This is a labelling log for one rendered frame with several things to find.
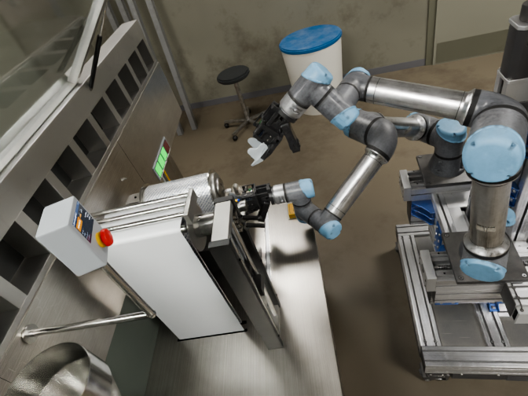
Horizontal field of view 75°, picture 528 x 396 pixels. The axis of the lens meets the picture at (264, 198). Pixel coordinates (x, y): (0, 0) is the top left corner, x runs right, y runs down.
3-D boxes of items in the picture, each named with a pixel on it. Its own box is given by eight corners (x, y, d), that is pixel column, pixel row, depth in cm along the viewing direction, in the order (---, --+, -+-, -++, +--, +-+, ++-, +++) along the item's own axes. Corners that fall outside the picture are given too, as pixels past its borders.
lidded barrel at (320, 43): (346, 85, 403) (340, 19, 354) (350, 112, 360) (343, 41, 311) (294, 95, 419) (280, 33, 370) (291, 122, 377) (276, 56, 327)
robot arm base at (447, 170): (460, 154, 162) (462, 137, 155) (470, 175, 151) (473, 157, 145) (425, 159, 166) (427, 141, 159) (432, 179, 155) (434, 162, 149)
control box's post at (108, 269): (154, 317, 69) (97, 258, 56) (147, 318, 69) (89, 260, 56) (155, 309, 70) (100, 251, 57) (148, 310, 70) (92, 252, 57)
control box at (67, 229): (117, 262, 54) (78, 219, 48) (78, 277, 54) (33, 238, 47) (119, 232, 59) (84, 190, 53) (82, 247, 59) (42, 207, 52)
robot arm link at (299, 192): (317, 203, 129) (313, 186, 123) (287, 208, 131) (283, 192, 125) (313, 188, 135) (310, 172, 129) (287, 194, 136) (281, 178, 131)
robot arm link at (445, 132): (452, 162, 146) (456, 135, 137) (425, 150, 156) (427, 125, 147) (470, 148, 150) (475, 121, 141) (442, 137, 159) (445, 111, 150)
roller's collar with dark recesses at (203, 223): (220, 238, 95) (212, 222, 91) (199, 242, 96) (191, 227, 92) (221, 221, 100) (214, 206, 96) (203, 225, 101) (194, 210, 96)
